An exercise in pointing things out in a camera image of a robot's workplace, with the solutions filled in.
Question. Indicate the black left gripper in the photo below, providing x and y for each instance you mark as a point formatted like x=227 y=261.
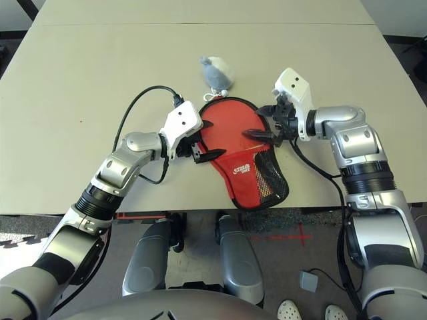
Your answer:
x=188 y=150

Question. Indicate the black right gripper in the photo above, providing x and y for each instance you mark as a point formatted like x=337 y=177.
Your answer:
x=283 y=123

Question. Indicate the red black zip paddle case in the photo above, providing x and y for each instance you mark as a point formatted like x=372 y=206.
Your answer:
x=233 y=180

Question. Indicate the grey white plush charm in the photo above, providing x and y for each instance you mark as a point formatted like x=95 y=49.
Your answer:
x=215 y=75

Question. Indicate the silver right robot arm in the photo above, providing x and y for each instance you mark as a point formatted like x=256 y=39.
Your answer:
x=357 y=140

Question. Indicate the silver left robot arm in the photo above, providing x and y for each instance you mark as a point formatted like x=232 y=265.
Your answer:
x=116 y=166

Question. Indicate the dark speckled floor mat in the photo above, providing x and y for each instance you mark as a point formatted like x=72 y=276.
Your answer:
x=283 y=220

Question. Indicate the grey right robot leg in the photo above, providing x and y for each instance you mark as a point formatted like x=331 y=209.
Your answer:
x=237 y=260

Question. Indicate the grey robot leg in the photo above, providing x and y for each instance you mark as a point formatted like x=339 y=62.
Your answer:
x=237 y=260
x=146 y=263

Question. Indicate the grey left robot leg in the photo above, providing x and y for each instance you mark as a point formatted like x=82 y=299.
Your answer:
x=146 y=263

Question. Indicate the grey foot pedal box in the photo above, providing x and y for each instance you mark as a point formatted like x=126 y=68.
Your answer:
x=308 y=281

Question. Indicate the grey robot torso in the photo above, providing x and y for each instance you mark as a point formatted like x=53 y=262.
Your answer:
x=166 y=306

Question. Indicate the grey puzzle floor mat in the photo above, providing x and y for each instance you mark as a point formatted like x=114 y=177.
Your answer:
x=20 y=226

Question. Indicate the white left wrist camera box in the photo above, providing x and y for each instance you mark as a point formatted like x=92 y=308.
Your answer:
x=183 y=120

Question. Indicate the black metal frame bars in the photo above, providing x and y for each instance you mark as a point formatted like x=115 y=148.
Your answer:
x=30 y=10

